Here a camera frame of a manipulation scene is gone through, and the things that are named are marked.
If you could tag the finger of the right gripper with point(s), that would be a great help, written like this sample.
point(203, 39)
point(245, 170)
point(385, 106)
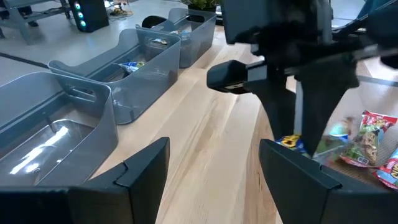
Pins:
point(280, 102)
point(326, 90)

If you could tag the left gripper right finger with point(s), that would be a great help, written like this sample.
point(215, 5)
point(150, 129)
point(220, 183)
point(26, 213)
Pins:
point(311, 199)

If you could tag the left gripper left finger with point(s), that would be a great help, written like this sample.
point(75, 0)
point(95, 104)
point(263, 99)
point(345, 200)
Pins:
point(93, 202)

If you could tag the blue granola bar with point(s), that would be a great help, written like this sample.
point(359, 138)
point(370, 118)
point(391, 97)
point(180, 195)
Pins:
point(290, 142)
point(132, 66)

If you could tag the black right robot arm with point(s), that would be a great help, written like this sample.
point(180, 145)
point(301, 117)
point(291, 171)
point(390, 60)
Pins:
point(385, 28)

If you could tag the grey translucent plastic bin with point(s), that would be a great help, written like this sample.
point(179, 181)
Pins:
point(102, 124)
point(149, 81)
point(199, 40)

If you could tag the potted green plant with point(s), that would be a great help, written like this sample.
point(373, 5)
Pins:
point(202, 3)

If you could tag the black computer tower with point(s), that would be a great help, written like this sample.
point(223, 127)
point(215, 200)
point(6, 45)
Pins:
point(90, 15)

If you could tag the grey metal table legs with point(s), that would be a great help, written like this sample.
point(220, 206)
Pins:
point(18, 18)

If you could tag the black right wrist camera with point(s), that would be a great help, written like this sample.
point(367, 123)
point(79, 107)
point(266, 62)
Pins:
point(227, 76)

